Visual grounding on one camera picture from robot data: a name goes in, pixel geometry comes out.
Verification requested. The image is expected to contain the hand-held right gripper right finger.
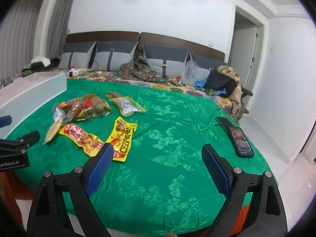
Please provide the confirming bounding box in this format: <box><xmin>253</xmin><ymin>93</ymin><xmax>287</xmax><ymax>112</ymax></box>
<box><xmin>201</xmin><ymin>143</ymin><xmax>288</xmax><ymax>237</ymax></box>

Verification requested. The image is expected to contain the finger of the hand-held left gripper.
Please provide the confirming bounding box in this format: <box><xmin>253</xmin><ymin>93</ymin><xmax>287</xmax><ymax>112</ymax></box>
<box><xmin>0</xmin><ymin>130</ymin><xmax>40</xmax><ymax>156</ymax></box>
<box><xmin>0</xmin><ymin>115</ymin><xmax>12</xmax><ymax>129</ymax></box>

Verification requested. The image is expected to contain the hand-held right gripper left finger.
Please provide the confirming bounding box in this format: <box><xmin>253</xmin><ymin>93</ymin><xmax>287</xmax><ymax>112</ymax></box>
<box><xmin>27</xmin><ymin>142</ymin><xmax>114</xmax><ymax>237</ymax></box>

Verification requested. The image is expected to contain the clear blue-edged snack packet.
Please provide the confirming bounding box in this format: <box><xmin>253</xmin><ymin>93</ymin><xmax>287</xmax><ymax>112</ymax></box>
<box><xmin>43</xmin><ymin>118</ymin><xmax>64</xmax><ymax>145</ymax></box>

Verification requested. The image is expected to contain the clear sausage packet pig print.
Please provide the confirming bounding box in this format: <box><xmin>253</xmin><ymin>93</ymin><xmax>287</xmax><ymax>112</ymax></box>
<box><xmin>54</xmin><ymin>104</ymin><xmax>83</xmax><ymax>127</ymax></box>

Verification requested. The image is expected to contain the orange sausage stick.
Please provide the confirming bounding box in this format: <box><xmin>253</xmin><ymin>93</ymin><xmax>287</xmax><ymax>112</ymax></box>
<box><xmin>59</xmin><ymin>99</ymin><xmax>83</xmax><ymax>110</ymax></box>

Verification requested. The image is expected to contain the yellow and red snack packet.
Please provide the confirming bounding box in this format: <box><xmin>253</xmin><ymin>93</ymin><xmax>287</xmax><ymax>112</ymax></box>
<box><xmin>58</xmin><ymin>123</ymin><xmax>105</xmax><ymax>157</ymax></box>

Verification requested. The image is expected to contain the smartphone with lit screen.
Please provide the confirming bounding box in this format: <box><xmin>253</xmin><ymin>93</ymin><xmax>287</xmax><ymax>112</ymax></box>
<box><xmin>228</xmin><ymin>126</ymin><xmax>255</xmax><ymax>158</ymax></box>

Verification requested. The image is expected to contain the yellow monkey print snack packet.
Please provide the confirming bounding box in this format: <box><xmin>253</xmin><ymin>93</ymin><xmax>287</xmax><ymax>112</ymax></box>
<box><xmin>106</xmin><ymin>117</ymin><xmax>138</xmax><ymax>162</ymax></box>

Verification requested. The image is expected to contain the dark smartphone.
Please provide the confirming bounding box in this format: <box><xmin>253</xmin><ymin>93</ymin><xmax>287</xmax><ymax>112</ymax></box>
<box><xmin>215</xmin><ymin>117</ymin><xmax>234</xmax><ymax>131</ymax></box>

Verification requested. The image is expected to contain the green patterned blanket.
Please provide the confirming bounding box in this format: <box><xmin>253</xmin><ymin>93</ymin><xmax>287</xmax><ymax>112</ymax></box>
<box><xmin>5</xmin><ymin>78</ymin><xmax>278</xmax><ymax>230</ymax></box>

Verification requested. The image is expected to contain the clear packet of brown meatballs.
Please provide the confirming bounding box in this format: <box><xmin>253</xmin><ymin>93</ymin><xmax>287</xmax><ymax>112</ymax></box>
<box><xmin>74</xmin><ymin>96</ymin><xmax>112</xmax><ymax>121</ymax></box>

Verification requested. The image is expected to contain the dark cloth pile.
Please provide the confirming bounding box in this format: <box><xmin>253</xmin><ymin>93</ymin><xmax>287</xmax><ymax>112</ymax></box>
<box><xmin>22</xmin><ymin>58</ymin><xmax>61</xmax><ymax>76</ymax></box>

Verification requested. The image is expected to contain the white cloth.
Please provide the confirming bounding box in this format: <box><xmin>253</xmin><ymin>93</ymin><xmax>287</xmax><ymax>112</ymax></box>
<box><xmin>31</xmin><ymin>56</ymin><xmax>51</xmax><ymax>66</ymax></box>

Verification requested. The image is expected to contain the grey label yellow-edged snack packet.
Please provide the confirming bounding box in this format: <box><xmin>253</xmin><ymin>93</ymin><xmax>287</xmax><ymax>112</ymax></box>
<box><xmin>110</xmin><ymin>96</ymin><xmax>148</xmax><ymax>116</ymax></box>

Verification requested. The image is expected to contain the pile of dark clothes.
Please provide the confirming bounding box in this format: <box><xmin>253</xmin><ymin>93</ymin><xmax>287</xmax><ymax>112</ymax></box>
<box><xmin>217</xmin><ymin>65</ymin><xmax>253</xmax><ymax>115</ymax></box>

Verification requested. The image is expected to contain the blue cloth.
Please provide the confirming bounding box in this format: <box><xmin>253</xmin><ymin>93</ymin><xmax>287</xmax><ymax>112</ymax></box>
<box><xmin>192</xmin><ymin>78</ymin><xmax>230</xmax><ymax>97</ymax></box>

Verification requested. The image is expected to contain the grey pillow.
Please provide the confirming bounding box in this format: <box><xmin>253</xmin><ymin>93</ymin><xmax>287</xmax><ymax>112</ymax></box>
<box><xmin>90</xmin><ymin>41</ymin><xmax>139</xmax><ymax>72</ymax></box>
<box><xmin>184</xmin><ymin>52</ymin><xmax>226</xmax><ymax>82</ymax></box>
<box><xmin>143</xmin><ymin>44</ymin><xmax>189</xmax><ymax>78</ymax></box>
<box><xmin>58</xmin><ymin>41</ymin><xmax>97</xmax><ymax>71</ymax></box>

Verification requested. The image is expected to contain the grey curtain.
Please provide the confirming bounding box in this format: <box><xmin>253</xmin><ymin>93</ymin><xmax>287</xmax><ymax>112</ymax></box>
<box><xmin>0</xmin><ymin>0</ymin><xmax>79</xmax><ymax>79</ymax></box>

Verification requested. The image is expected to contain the floral bedsheet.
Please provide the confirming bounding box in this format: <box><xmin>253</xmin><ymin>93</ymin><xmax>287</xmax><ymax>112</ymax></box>
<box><xmin>0</xmin><ymin>69</ymin><xmax>247</xmax><ymax>119</ymax></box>

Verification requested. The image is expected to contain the clear plastic bag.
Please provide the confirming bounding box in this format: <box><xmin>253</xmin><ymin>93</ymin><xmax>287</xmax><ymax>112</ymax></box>
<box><xmin>181</xmin><ymin>53</ymin><xmax>199</xmax><ymax>85</ymax></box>

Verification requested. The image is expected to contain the dark floral cloth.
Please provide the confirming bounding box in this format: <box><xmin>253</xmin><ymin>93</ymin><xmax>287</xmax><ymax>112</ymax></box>
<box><xmin>118</xmin><ymin>51</ymin><xmax>168</xmax><ymax>84</ymax></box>

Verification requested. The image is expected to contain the door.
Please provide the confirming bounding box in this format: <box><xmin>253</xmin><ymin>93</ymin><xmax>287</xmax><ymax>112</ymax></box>
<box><xmin>228</xmin><ymin>5</ymin><xmax>266</xmax><ymax>79</ymax></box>

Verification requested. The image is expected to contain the thin black cable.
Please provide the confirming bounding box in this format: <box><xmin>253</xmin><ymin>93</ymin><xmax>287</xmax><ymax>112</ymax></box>
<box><xmin>208</xmin><ymin>107</ymin><xmax>224</xmax><ymax>124</ymax></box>

